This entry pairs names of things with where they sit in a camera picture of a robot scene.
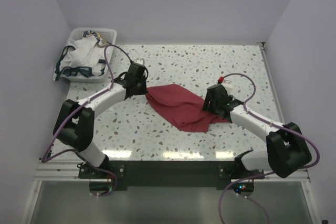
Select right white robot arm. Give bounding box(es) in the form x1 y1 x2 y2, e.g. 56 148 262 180
203 84 312 178

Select white plastic basket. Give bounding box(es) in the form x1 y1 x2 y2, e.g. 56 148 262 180
65 27 117 83

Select aluminium front rail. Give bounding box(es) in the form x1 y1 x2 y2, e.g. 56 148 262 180
34 160 80 181

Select patterned tank top in basket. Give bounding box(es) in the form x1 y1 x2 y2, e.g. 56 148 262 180
82 30 107 45

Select red tank top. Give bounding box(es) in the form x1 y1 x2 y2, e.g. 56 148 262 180
145 84 228 132

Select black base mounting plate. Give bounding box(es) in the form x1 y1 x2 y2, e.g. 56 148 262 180
77 161 265 191

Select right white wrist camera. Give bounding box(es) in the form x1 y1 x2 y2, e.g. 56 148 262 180
217 77 234 95

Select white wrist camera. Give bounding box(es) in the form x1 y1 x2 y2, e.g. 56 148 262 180
217 77 234 95
134 58 145 65

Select white tank top navy trim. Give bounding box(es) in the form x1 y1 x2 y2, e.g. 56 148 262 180
53 37 107 83

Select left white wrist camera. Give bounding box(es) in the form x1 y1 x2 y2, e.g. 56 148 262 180
134 58 145 65

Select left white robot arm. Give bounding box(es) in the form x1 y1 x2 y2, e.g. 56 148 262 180
53 59 148 178

